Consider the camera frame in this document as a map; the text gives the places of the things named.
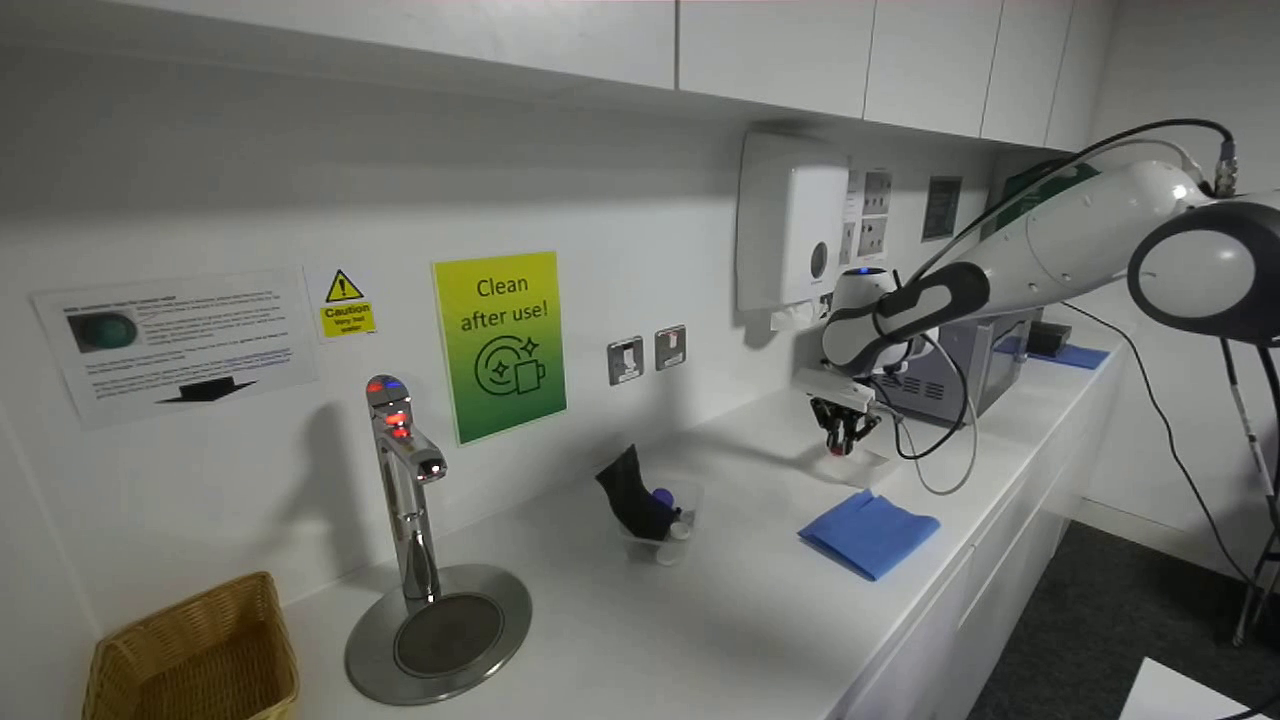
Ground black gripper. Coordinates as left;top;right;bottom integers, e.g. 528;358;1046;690
808;386;888;460

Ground clear plastic container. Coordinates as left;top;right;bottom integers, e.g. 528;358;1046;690
797;441;894;486

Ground white base cabinets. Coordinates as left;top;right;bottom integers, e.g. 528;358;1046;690
825;377;1129;720

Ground white paper towel dispenser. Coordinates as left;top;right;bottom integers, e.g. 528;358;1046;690
732;127;850;322

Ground black sponge holder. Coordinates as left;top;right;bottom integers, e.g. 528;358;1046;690
591;444;698;548

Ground small blue cloth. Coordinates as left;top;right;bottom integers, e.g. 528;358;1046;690
1043;340;1113;377

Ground green clean after use poster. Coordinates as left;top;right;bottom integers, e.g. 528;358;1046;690
430;246;571;447

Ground chrome tap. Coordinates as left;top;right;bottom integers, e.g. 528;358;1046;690
363;372;452;620

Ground yellow warning sticker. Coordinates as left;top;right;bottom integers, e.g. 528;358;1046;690
314;266;378;340

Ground white instruction sheet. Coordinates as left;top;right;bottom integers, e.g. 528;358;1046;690
27;273;319;432

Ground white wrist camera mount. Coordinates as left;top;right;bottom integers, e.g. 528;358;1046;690
802;358;888;414

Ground metal wall switch plate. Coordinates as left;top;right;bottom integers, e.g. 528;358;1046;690
602;331;648;393
652;322;690;377

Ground white wall poster with dots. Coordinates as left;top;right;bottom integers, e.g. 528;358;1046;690
854;213;894;259

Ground dark wall panel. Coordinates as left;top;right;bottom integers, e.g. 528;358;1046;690
921;177;964;243

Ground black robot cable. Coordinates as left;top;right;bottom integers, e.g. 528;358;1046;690
882;115;1280;592

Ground white wall cabinets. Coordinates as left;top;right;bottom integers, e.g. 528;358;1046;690
115;0;1124;150

